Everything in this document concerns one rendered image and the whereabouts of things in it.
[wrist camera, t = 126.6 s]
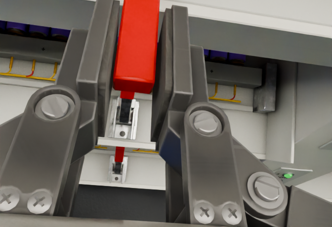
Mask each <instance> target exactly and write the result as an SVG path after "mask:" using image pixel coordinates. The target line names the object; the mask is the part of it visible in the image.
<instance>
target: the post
mask: <svg viewBox="0 0 332 227"><path fill-rule="evenodd" d="M330 141H332V67H328V66H321V65H314V64H307V63H300V62H298V63H297V80H296V107H295V135H294V162H293V164H292V163H285V162H278V161H271V160H265V159H260V161H261V162H262V163H264V164H265V165H266V166H267V167H268V168H269V169H270V170H271V171H275V170H277V169H279V168H281V167H284V168H296V169H307V170H312V172H310V173H308V174H305V175H303V176H301V177H298V178H296V179H294V180H291V181H289V182H287V183H284V185H285V186H288V187H290V186H291V185H293V186H297V185H300V184H302V183H305V182H307V181H309V180H312V179H315V178H317V177H320V176H322V175H325V174H328V173H330V172H332V150H322V149H319V147H321V146H323V145H324V144H326V143H328V142H330Z"/></svg>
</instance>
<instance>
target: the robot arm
mask: <svg viewBox="0 0 332 227"><path fill-rule="evenodd" d="M119 12H120V0H96V3H95V7H94V11H93V15H92V19H91V23H90V26H89V30H85V29H78V28H72V29H71V31H70V35H69V38H68V41H67V44H66V48H65V51H64V54H63V57H62V61H61V64H60V67H59V70H58V74H57V77H56V80H55V84H54V85H49V86H45V87H43V88H41V89H38V90H37V91H36V92H35V93H33V94H32V95H31V97H30V98H29V100H28V102H27V105H26V107H25V110H24V112H23V113H21V114H19V115H18V116H16V117H14V118H12V119H10V120H8V121H6V122H4V123H2V124H1V125H0V227H332V202H329V201H327V200H325V199H323V198H320V197H318V196H316V195H313V194H311V193H309V192H307V191H304V190H302V189H300V188H297V187H295V186H293V185H291V186H290V187H288V186H285V185H284V183H283V182H282V180H281V179H280V178H279V177H278V176H277V175H276V174H275V173H274V172H273V171H271V170H270V169H269V168H268V167H267V166H266V165H265V164H264V163H262V162H261V161H260V160H259V159H258V158H257V157H256V156H255V155H253V154H252V153H251V152H250V151H249V150H248V149H247V148H246V147H244V146H243V145H242V144H241V143H240V142H239V141H238V140H237V139H235V138H234V137H233V136H232V133H231V128H230V122H229V119H228V116H227V115H226V114H225V112H224V111H223V110H222V109H221V108H219V107H218V106H216V105H214V104H212V103H209V100H208V86H207V76H206V66H205V56H204V49H203V47H202V46H198V45H191V44H190V36H189V19H188V7H185V6H179V5H172V6H171V8H166V9H165V14H164V18H163V23H162V28H161V33H160V37H159V42H158V47H157V57H156V73H155V83H154V87H153V92H152V114H151V136H150V141H151V142H156V146H155V151H159V156H160V157H161V158H162V159H163V160H164V161H165V162H166V163H165V175H166V223H163V222H147V221H130V220H112V219H95V218H77V217H72V213H73V209H74V204H75V200H76V195H77V191H78V186H79V182H80V177H81V172H82V168H83V162H84V156H85V155H86V154H87V153H89V152H90V151H92V150H93V149H94V148H95V145H97V144H98V137H105V131H106V124H107V117H108V111H109V104H110V98H111V91H112V85H113V74H114V67H115V60H116V53H117V42H118V27H119Z"/></svg>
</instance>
